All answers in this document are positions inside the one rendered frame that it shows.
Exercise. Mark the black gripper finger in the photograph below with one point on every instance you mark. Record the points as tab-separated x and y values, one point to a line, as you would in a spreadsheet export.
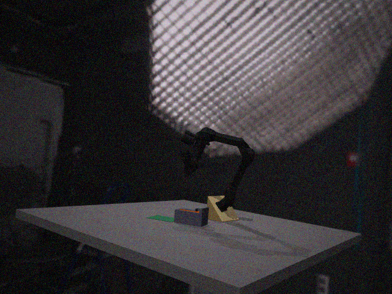
185	168
190	169

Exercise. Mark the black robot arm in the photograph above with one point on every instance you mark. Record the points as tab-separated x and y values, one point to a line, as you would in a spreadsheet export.
203	138

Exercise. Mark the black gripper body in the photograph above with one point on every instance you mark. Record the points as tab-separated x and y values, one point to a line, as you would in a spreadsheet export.
195	160

